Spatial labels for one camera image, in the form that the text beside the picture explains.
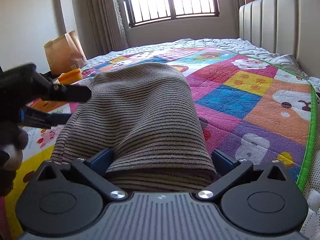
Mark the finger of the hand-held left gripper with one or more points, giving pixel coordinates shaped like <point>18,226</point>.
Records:
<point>67,94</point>
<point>42,120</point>

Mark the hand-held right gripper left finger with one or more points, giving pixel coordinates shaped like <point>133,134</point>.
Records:
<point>100,162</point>

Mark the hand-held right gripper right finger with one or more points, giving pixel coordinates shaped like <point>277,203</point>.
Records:
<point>223,163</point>

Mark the striped brown knit garment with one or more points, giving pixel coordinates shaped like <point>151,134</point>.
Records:
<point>140,115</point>

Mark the yellow plastic container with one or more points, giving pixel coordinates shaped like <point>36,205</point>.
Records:
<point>71,77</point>

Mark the brown paper bag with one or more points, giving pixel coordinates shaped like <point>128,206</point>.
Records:
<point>62,52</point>

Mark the colourful printed blanket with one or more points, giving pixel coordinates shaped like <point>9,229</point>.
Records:
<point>250,100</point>

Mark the beige curtain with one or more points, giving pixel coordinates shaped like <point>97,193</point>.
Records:
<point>105,17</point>

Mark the barred window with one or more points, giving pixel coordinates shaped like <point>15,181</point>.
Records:
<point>172,5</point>

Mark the beige upholstered headboard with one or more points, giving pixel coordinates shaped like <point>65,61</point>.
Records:
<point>275,22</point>

